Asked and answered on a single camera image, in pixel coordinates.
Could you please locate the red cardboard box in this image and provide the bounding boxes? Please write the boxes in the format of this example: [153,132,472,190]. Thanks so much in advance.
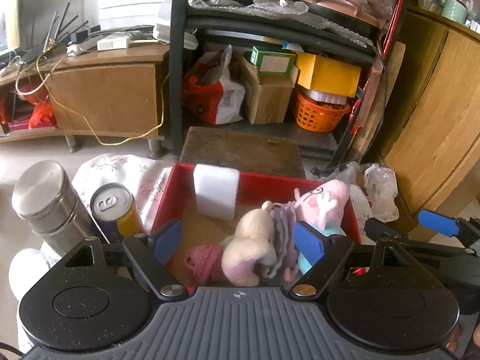
[149,162,369,290]

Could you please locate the green small box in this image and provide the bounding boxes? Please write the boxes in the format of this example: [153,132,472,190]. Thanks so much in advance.
[250,46,296,76]

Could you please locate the pink knitted yarn item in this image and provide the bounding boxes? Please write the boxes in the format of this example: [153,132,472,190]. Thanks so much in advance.
[184,244,229,286]

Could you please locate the red white plastic bag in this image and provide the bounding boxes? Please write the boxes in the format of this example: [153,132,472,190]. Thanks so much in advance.
[181,45,246,125]

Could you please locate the black metal shelf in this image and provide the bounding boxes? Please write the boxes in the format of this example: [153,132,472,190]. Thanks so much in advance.
[169,0,408,173]

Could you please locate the purple knitted cloth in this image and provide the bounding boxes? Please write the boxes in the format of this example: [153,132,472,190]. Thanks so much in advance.
[261,201,299,283]

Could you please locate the yellow cable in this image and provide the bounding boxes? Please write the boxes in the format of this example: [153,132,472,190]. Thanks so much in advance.
[35,0,171,147]

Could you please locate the brown cardboard box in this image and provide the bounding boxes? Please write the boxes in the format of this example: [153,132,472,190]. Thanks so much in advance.
[239,57,299,125]

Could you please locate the cream plush toy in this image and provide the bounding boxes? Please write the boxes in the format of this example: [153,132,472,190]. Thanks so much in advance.
[221,201,277,287]

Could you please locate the white foam block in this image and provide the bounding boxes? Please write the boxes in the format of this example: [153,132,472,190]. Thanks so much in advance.
[193,164,240,220]

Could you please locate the green ceramic cup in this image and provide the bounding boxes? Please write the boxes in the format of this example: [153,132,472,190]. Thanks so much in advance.
[441,0,468,25]

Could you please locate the blue yellow drink can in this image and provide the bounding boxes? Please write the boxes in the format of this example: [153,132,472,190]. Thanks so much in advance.
[90,183,143,243]

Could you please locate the yellow box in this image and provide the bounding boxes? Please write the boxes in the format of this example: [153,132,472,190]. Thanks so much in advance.
[295,52,361,98]

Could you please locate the dark wooden stool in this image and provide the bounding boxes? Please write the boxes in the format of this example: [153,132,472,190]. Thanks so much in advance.
[179,127,306,180]

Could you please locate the orange plastic basket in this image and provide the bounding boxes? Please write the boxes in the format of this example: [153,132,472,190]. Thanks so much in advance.
[292,89,352,133]

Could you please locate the pink pot lid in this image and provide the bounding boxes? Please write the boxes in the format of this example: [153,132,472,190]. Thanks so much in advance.
[299,0,381,31]

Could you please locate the steel thermos flask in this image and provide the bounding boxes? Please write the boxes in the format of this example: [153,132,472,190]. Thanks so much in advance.
[11,160,103,256]

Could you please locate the pink pig plush toy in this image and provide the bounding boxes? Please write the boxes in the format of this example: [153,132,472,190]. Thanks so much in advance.
[294,180,350,275]

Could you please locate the white power adapter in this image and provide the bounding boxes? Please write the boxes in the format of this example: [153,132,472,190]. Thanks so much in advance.
[97,33,131,51]

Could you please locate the wooden TV cabinet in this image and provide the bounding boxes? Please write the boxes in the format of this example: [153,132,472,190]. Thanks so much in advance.
[1,43,168,158]

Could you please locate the clear glass jar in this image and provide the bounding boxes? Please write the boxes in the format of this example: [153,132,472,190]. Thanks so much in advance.
[8,248,55,301]

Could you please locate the wooden cupboard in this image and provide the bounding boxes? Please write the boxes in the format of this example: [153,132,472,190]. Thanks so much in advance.
[376,7,479,215]

